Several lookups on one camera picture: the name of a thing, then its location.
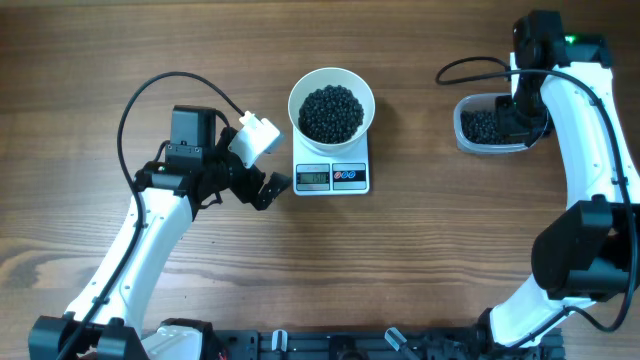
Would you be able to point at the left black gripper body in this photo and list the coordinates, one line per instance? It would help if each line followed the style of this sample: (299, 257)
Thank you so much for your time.
(231, 173)

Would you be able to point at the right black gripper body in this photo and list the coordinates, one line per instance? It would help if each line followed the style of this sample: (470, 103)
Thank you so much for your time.
(513, 123)

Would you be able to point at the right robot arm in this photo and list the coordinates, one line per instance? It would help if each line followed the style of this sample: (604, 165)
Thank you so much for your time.
(587, 261)

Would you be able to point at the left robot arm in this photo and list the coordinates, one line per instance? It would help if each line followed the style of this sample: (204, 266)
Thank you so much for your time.
(188, 174)

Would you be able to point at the white digital kitchen scale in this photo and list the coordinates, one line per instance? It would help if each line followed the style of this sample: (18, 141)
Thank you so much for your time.
(336, 169)

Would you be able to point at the black beans in bowl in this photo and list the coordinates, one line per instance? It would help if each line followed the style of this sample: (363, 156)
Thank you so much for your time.
(330, 115)

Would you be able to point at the cream bowl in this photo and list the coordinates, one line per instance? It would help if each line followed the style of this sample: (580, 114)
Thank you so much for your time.
(319, 79)

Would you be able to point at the black beans in container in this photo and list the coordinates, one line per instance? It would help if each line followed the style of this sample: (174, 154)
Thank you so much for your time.
(480, 127)

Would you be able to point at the clear plastic container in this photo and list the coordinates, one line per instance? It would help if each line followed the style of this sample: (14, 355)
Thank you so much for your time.
(483, 102)

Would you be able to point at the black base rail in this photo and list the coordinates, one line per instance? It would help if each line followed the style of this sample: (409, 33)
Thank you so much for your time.
(350, 345)

